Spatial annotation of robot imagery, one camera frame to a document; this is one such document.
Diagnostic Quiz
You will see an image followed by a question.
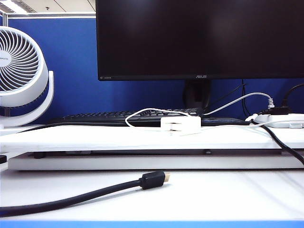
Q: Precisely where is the black monitor stand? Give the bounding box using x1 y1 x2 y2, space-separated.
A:
182 79 251 126

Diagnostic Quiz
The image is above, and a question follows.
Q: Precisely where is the white raised board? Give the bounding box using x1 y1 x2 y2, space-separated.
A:
0 124 304 152

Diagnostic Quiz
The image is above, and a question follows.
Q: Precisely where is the white power strip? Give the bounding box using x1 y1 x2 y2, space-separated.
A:
246 113 304 129

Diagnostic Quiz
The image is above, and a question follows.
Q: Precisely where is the black keyboard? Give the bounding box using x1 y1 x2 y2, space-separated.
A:
48 107 204 125

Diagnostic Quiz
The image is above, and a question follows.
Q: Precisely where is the blue office partition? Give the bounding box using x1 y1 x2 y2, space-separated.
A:
0 11 304 125

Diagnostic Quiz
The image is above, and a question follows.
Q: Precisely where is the thick black power cable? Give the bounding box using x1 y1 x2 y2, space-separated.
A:
250 118 304 168

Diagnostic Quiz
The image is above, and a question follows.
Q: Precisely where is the black ASUS monitor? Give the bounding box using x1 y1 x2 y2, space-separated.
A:
95 0 304 82

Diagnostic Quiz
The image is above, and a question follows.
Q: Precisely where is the white base board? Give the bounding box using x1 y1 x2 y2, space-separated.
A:
7 152 304 171

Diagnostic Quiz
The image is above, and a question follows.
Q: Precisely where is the white charging base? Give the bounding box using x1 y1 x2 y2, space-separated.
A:
160 115 202 136

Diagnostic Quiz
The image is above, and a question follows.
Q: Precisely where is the black HDMI cable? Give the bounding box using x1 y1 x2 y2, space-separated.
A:
0 170 171 219

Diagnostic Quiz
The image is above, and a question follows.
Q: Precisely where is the white desk fan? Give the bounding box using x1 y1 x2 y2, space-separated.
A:
0 25 55 130

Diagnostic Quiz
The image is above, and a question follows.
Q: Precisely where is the thin black cable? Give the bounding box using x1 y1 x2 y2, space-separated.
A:
241 79 252 116
209 82 249 110

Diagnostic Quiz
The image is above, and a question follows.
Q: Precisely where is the white Type-C charging cable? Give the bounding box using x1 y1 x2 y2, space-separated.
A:
124 108 304 137

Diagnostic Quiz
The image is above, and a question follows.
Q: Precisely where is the white braided cable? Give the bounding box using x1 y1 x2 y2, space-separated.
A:
203 92 276 116

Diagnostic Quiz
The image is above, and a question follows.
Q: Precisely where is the black keyboard cable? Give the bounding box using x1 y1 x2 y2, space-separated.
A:
18 121 126 133

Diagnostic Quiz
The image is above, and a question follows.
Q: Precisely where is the black power plug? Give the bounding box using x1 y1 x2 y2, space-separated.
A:
258 106 291 115

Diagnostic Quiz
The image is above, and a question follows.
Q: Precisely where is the black looped cable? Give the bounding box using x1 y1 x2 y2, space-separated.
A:
283 83 304 107

